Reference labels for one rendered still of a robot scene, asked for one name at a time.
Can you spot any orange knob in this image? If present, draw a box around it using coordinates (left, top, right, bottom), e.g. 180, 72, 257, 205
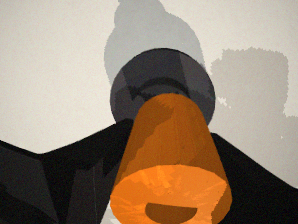
109, 93, 233, 224

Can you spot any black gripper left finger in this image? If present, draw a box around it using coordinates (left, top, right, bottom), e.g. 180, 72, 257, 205
0, 119, 134, 224

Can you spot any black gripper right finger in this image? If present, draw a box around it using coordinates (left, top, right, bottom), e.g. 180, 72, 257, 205
210, 133, 298, 224

